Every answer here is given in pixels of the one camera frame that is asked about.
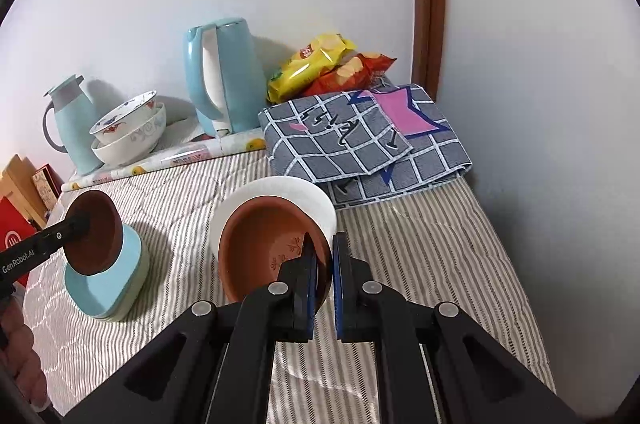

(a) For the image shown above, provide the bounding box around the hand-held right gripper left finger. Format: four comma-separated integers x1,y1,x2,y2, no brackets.
62,231,321,424

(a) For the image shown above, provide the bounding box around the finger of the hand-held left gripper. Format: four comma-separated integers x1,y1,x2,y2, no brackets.
37,213,96,251

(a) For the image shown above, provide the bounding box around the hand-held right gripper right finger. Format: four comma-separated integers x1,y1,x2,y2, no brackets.
332,231,583,424

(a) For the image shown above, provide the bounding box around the small brown clay bowl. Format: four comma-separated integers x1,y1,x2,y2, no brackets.
65,190,123,276
218,197,333,307

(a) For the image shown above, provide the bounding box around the blue plate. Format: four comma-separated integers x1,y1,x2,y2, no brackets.
64,224,146,317

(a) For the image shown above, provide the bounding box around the green plate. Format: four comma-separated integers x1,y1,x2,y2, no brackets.
95,244,151,323

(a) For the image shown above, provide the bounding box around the large white bowl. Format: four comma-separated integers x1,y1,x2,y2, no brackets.
209,177,337,275

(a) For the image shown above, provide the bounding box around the person's left hand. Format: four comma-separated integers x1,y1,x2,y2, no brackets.
0,301,48,410

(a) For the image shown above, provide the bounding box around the red paper bag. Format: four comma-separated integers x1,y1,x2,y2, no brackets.
0,197,42,290

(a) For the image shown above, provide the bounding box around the patterned brown box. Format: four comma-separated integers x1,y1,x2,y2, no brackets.
31,164,63,225

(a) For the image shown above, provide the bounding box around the striped table cloth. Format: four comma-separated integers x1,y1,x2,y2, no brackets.
22,149,557,424

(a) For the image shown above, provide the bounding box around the light blue thermos jug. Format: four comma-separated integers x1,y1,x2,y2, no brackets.
42,75,106,175

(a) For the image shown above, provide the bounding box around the white bowl with grey pattern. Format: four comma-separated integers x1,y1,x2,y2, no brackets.
91,103,167,167

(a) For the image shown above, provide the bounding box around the flower-patterned white bowl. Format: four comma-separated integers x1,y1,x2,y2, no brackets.
89,90,158,145

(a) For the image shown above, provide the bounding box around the grey checked folded cloth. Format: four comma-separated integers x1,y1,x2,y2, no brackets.
257,83,473,211

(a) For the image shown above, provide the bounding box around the floral paper roll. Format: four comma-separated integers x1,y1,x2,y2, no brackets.
61,133,267,193

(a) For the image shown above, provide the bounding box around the red chip bag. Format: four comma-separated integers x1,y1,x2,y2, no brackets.
300,52,397,99

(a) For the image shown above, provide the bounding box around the yellow chip bag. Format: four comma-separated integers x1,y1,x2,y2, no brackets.
266,33,357,105

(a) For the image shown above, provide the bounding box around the light blue electric kettle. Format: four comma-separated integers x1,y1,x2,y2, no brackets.
182,17,268,139

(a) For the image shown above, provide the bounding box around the brown wooden door frame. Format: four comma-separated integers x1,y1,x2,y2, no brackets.
407,0,447,102

